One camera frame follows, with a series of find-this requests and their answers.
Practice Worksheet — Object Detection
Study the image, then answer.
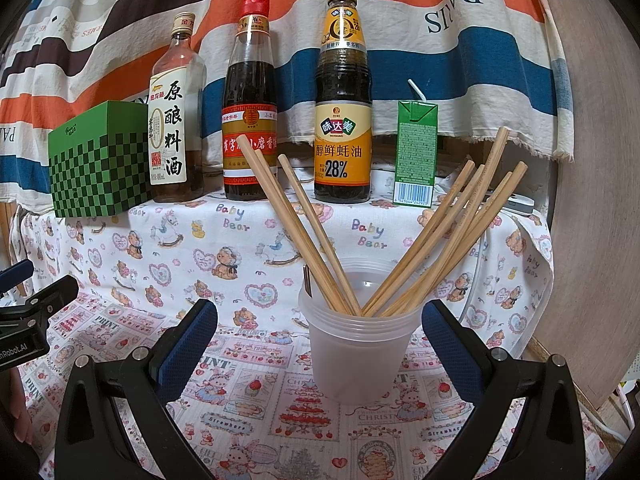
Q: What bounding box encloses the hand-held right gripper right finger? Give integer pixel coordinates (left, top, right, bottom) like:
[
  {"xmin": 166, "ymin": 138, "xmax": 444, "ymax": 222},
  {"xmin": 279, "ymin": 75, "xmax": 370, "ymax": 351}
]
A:
[{"xmin": 421, "ymin": 299, "xmax": 586, "ymax": 480}]

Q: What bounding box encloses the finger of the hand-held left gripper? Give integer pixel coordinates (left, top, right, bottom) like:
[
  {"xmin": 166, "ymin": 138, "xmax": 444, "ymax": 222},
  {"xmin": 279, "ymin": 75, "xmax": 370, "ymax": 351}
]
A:
[
  {"xmin": 0, "ymin": 259, "xmax": 35, "ymax": 293},
  {"xmin": 0, "ymin": 275, "xmax": 80, "ymax": 328}
]

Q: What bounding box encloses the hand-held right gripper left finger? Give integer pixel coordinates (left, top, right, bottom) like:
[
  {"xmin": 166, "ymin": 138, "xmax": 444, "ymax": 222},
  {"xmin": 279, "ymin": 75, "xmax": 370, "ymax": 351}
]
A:
[{"xmin": 54, "ymin": 299, "xmax": 219, "ymax": 480}]

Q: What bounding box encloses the translucent plastic cup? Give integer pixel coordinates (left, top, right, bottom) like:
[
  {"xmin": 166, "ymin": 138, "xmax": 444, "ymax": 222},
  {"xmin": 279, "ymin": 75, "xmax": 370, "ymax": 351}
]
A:
[{"xmin": 298, "ymin": 257, "xmax": 422, "ymax": 405}]

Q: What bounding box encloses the bundle of bamboo chopsticks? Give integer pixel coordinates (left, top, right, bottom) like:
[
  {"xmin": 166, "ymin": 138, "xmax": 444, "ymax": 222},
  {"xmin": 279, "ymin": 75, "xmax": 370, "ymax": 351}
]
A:
[{"xmin": 236, "ymin": 127, "xmax": 529, "ymax": 318}]

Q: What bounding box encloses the person's left hand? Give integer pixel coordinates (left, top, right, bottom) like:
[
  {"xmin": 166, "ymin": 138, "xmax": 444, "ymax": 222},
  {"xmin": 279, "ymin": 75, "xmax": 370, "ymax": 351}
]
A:
[{"xmin": 7, "ymin": 375, "xmax": 42, "ymax": 443}]

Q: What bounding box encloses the white bear print tablecloth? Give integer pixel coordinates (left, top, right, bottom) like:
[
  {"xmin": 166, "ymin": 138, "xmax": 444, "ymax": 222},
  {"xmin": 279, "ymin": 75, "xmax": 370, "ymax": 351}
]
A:
[{"xmin": 10, "ymin": 175, "xmax": 556, "ymax": 361}]

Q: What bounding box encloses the green checkered box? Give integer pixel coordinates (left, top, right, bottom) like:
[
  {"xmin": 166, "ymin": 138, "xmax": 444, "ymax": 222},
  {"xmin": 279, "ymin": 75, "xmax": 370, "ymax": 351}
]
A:
[{"xmin": 48, "ymin": 100, "xmax": 153, "ymax": 219}]

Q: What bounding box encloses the white power strip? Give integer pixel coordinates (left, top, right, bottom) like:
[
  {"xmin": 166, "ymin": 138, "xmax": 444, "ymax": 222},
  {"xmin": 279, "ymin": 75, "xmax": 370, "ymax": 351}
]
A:
[{"xmin": 500, "ymin": 192, "xmax": 535, "ymax": 217}]

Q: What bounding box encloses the green drink carton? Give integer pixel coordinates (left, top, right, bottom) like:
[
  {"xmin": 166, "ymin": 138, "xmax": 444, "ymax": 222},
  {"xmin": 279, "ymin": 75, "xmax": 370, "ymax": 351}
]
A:
[{"xmin": 393, "ymin": 100, "xmax": 439, "ymax": 208}]

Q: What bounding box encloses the cooking wine bottle white label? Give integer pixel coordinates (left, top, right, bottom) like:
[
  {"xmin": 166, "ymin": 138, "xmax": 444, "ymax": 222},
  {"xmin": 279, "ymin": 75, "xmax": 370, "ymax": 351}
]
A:
[{"xmin": 149, "ymin": 12, "xmax": 207, "ymax": 204}]

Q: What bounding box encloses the wooden board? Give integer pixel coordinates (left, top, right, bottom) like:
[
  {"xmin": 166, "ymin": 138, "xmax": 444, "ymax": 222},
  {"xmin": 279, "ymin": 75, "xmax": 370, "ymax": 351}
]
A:
[{"xmin": 542, "ymin": 0, "xmax": 640, "ymax": 411}]

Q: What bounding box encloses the sesame oil bottle red cap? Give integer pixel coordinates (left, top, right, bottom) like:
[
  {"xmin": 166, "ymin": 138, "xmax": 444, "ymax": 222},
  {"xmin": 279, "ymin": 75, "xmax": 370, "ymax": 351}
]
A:
[{"xmin": 221, "ymin": 0, "xmax": 279, "ymax": 202}]

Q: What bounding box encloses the oyster sauce bottle yellow label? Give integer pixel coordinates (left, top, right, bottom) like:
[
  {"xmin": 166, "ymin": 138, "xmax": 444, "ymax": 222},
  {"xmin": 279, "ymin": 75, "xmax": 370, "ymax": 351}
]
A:
[{"xmin": 314, "ymin": 0, "xmax": 373, "ymax": 204}]

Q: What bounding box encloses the striped cloth backdrop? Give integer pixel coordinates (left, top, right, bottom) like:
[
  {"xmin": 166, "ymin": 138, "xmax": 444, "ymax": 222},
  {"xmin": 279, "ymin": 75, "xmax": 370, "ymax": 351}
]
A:
[{"xmin": 0, "ymin": 0, "xmax": 576, "ymax": 211}]

